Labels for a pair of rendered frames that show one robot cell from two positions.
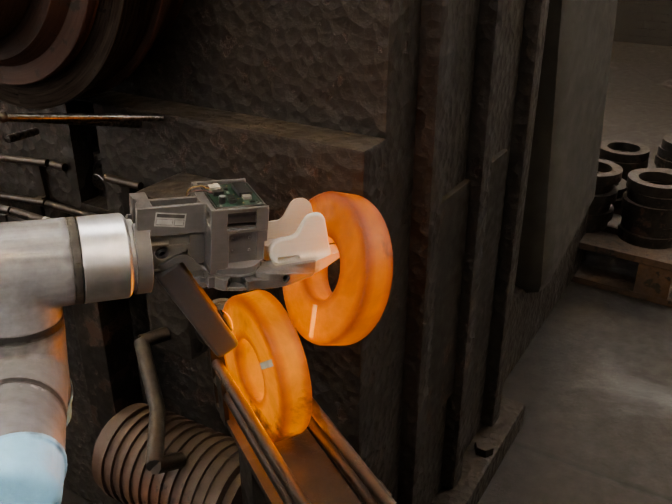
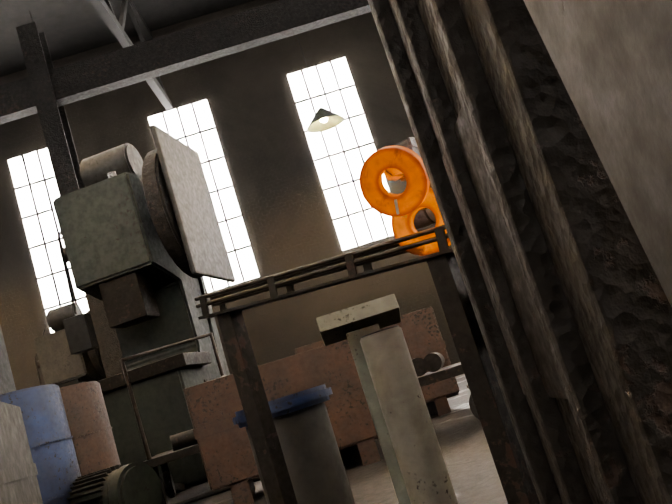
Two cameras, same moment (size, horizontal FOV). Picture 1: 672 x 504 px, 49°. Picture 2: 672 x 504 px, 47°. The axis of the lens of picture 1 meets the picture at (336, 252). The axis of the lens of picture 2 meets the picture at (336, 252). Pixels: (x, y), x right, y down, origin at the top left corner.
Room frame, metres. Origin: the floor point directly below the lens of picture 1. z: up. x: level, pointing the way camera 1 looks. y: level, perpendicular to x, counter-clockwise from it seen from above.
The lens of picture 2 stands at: (1.99, -1.04, 0.42)
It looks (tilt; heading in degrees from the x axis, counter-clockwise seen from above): 9 degrees up; 148
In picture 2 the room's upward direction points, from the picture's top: 18 degrees counter-clockwise
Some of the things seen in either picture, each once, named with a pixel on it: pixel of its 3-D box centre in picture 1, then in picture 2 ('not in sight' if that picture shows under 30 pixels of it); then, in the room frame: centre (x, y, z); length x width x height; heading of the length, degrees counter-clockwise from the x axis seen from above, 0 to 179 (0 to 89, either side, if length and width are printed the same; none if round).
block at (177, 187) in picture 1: (188, 265); not in sight; (0.90, 0.20, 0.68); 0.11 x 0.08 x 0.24; 149
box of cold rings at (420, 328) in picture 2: not in sight; (375, 378); (-3.01, 2.13, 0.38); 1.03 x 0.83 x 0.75; 62
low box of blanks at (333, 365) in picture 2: not in sight; (287, 417); (-1.88, 0.81, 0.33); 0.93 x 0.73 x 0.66; 66
